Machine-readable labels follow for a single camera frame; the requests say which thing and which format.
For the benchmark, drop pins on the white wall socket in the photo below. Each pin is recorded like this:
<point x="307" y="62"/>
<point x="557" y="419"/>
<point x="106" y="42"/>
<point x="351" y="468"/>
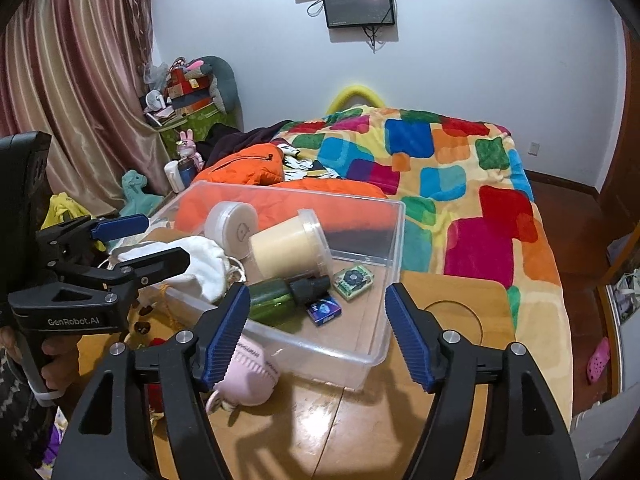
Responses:
<point x="534" y="148"/>

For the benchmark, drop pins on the pile of boxes and toys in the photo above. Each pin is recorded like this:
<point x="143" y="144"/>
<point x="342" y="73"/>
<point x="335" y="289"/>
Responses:
<point x="182" y="85"/>

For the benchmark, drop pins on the green bottle with black cap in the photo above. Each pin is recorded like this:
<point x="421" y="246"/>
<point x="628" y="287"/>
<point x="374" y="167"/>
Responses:
<point x="270" y="297"/>

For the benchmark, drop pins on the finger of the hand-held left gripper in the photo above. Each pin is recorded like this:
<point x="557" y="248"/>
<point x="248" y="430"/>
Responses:
<point x="155" y="264"/>
<point x="122" y="225"/>

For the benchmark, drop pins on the colourful patchwork blanket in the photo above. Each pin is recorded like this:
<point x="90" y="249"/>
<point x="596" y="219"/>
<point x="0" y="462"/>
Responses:
<point x="450" y="185"/>

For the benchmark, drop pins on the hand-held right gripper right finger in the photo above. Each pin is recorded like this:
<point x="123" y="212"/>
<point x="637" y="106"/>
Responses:
<point x="410" y="345"/>

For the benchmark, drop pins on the black yellow patterned cloth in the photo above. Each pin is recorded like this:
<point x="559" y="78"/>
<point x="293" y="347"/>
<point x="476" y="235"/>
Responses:
<point x="305" y="165"/>

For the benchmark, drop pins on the wooden desk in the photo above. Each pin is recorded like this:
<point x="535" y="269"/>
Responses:
<point x="310" y="420"/>

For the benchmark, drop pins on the orange padded jacket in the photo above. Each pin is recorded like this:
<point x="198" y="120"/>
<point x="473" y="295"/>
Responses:
<point x="250" y="165"/>

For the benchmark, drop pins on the clear plastic storage box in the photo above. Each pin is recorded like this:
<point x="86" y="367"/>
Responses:
<point x="365" y="310"/>

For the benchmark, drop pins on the pink curtain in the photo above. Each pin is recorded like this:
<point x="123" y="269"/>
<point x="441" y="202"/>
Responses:
<point x="75" y="85"/>

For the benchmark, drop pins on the wooden door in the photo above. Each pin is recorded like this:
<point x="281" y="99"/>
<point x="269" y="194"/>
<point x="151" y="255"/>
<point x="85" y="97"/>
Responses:
<point x="625" y="160"/>

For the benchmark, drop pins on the white cloth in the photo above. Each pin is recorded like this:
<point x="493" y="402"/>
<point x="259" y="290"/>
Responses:
<point x="205" y="265"/>

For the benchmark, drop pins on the grey pillow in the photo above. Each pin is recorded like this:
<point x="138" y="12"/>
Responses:
<point x="222" y="85"/>

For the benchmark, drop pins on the pink rabbit toy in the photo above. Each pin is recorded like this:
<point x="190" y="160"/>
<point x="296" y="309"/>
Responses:
<point x="187" y="147"/>

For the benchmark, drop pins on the small green square box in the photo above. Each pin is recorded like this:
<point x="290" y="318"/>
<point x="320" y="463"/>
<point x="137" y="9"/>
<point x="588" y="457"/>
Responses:
<point x="352" y="280"/>

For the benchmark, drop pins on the small black monitor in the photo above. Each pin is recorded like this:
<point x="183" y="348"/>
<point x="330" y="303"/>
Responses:
<point x="357" y="5"/>

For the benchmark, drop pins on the dark clothes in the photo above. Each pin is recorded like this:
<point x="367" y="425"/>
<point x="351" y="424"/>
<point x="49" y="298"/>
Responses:
<point x="235" y="142"/>

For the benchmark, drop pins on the teal plush dinosaur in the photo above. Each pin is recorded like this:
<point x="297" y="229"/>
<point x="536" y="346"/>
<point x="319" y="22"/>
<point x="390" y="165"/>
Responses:
<point x="137" y="195"/>

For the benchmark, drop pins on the pink round case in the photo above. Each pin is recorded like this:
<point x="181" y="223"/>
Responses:
<point x="250" y="380"/>

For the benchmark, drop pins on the cream jar with clear lid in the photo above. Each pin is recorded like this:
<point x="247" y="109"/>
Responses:
<point x="285" y="250"/>

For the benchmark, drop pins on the green patterned box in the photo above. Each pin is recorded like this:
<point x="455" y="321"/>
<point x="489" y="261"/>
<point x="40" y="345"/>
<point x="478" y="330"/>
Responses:
<point x="195" y="127"/>

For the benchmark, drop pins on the white bottle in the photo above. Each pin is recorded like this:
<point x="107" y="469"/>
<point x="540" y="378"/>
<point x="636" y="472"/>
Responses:
<point x="173" y="177"/>

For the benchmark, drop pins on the person's left forearm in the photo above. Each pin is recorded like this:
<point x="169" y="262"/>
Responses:
<point x="20" y="410"/>

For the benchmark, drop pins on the blue cup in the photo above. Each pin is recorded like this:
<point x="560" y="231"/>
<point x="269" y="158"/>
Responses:
<point x="189" y="175"/>

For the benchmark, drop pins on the pink clog shoe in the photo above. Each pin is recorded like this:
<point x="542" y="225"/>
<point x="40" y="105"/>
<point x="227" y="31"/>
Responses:
<point x="599" y="360"/>

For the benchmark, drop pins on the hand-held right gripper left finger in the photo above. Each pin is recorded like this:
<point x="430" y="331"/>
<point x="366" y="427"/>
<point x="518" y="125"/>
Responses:
<point x="225" y="340"/>

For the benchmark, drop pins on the small white fan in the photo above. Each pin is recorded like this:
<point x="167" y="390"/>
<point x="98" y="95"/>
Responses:
<point x="156" y="100"/>

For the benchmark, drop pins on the yellow cushion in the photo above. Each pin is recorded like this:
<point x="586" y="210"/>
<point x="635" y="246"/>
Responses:
<point x="352" y="91"/>

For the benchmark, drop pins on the small blue box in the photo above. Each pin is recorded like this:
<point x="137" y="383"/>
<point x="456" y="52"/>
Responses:
<point x="324" y="311"/>

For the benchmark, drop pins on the person's left hand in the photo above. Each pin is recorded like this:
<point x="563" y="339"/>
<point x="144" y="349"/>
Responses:
<point x="62" y="360"/>

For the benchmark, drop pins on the white round jar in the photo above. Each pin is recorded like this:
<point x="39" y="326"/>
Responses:
<point x="235" y="230"/>

